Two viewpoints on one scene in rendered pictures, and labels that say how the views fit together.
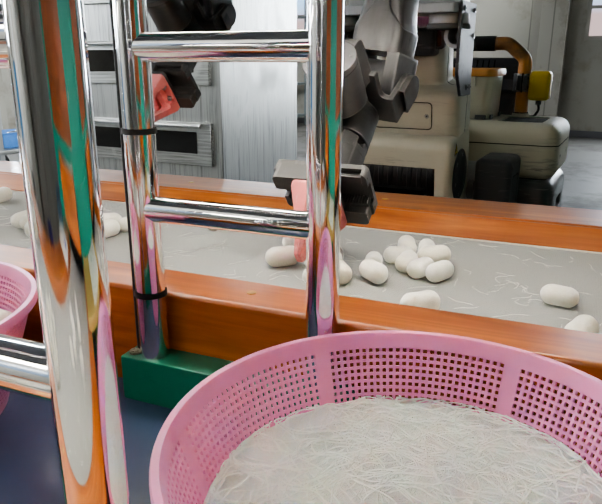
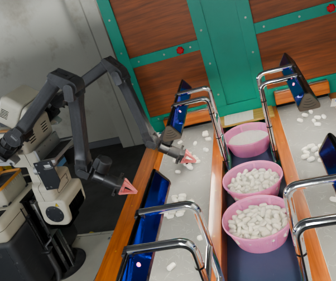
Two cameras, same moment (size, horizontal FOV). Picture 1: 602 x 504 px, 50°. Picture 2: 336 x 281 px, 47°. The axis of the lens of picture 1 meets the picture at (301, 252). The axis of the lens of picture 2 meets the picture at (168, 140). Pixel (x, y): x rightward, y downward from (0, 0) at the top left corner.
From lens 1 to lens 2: 2.12 m
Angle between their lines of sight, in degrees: 90
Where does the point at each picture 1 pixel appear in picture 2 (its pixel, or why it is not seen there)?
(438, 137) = (72, 180)
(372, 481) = (248, 140)
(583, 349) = not seen: hidden behind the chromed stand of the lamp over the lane
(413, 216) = (156, 165)
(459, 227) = (159, 160)
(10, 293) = (227, 180)
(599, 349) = not seen: hidden behind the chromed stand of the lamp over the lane
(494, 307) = (199, 148)
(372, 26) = (150, 129)
